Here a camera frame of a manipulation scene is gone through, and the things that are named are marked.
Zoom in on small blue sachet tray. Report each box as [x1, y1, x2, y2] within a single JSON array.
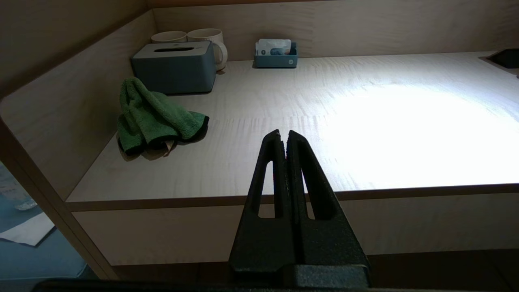
[[254, 42, 298, 69]]

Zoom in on white sachet packets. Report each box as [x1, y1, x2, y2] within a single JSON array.
[[256, 39, 292, 56]]

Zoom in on recessed black socket box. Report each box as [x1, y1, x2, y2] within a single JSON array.
[[486, 49, 519, 70]]

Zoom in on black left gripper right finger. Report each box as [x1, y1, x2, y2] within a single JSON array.
[[286, 131, 370, 286]]

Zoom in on blue-grey tissue box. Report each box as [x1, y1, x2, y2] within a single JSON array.
[[131, 41, 217, 94]]

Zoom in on wooden desk side panel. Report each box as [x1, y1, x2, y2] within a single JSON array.
[[0, 10, 157, 280]]

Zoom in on white ceramic mug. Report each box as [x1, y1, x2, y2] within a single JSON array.
[[151, 31, 188, 44], [187, 28, 228, 73]]

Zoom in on white paper sheet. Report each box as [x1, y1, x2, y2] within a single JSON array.
[[0, 212, 56, 247]]

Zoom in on wooden desk rear upstand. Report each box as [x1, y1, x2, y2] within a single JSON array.
[[152, 0, 519, 61]]

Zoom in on green microfiber cloth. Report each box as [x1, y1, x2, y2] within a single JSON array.
[[117, 77, 210, 157]]

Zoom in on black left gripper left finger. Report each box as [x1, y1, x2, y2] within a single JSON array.
[[229, 130, 302, 272]]

